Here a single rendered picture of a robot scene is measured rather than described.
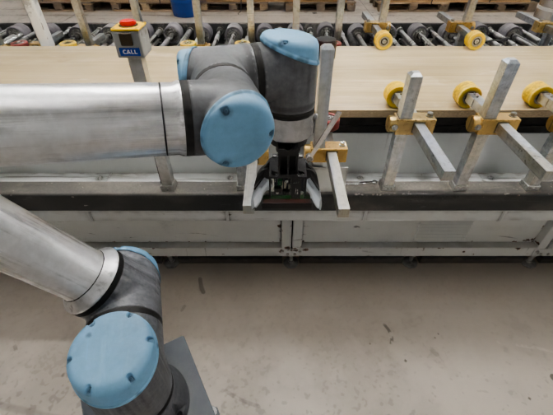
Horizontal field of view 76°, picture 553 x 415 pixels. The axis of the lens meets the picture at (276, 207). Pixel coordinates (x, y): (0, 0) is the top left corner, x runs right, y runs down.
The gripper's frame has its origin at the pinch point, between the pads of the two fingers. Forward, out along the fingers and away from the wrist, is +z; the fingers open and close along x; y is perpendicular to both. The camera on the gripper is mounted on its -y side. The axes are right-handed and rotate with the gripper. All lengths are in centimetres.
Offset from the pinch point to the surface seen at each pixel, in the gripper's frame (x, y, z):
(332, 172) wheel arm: 14.0, -24.6, 7.7
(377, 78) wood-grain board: 39, -86, 4
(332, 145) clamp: 15.4, -38.1, 6.7
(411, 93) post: 35, -37, -11
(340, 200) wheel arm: 14.6, -11.9, 7.7
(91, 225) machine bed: -91, -60, 65
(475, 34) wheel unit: 92, -123, -4
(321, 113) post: 10.5, -36.4, -5.1
